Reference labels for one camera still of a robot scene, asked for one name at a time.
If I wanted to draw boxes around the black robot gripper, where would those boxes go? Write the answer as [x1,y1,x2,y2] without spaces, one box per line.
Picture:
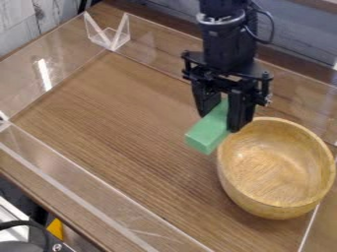
[182,9,275,133]

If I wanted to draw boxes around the green rectangular block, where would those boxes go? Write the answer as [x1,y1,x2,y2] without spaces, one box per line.
[185,98,229,155]

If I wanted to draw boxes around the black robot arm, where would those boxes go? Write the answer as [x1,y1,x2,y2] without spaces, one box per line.
[182,0,273,132]

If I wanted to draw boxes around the brown wooden bowl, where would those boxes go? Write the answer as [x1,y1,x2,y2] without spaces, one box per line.
[217,117,336,220]

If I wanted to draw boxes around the yellow label sticker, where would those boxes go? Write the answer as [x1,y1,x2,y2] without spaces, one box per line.
[47,219,65,239]

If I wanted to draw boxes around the clear acrylic corner bracket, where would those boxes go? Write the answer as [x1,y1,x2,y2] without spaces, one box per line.
[84,13,130,51]

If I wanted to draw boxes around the clear acrylic front wall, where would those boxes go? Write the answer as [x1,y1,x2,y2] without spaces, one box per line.
[0,118,213,252]

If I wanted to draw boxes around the black cable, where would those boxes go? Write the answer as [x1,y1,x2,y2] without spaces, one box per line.
[0,220,51,252]

